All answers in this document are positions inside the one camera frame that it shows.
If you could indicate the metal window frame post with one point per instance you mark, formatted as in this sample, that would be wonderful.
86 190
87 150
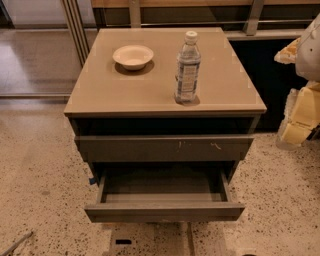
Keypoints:
75 26

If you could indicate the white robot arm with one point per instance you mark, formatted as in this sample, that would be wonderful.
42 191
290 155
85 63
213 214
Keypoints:
307 63

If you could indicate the blue tape piece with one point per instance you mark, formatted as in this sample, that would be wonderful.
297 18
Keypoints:
92 181

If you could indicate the wooden railing with posts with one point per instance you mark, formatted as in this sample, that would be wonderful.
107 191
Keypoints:
240 19

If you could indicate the grey drawer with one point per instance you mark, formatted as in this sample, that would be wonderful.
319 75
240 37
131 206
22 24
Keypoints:
184 148
165 196

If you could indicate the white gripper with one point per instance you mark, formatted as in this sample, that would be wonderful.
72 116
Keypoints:
309 55

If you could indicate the grey metal rod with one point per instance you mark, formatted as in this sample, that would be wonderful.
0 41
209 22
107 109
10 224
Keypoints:
10 250

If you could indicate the clear plastic water bottle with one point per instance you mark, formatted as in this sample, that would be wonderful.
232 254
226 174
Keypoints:
188 64

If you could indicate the grey top drawer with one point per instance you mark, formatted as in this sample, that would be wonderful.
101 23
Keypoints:
184 148

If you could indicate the grey drawer cabinet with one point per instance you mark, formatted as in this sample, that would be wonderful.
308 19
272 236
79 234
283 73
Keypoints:
109 100

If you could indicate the white ceramic bowl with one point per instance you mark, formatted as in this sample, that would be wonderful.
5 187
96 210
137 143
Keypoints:
133 57

